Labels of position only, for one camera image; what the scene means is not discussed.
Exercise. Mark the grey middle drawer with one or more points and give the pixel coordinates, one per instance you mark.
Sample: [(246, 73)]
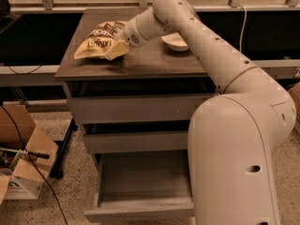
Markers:
[(135, 142)]

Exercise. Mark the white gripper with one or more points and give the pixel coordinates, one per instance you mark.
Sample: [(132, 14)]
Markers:
[(131, 35)]

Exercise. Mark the grey drawer cabinet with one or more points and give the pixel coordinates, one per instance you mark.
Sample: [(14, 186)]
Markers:
[(152, 70)]

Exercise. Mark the grey top drawer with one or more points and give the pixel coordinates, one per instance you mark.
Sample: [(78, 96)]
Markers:
[(92, 110)]

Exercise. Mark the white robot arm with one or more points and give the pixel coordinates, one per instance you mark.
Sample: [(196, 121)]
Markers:
[(230, 136)]

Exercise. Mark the black metal stand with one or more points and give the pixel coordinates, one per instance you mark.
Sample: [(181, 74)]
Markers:
[(57, 168)]

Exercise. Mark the grey open bottom drawer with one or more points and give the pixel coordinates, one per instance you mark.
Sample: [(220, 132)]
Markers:
[(142, 185)]

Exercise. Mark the open cardboard box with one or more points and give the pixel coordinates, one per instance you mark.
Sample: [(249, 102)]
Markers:
[(21, 176)]

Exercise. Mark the brown and yellow chip bag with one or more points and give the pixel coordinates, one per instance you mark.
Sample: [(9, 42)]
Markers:
[(99, 40)]

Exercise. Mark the white paper bowl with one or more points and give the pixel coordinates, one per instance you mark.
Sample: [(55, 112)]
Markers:
[(175, 42)]

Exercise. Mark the cardboard box at right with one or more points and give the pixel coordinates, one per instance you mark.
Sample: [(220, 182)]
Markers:
[(295, 94)]

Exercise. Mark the black handled tool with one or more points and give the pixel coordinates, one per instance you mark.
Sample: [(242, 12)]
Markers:
[(28, 153)]

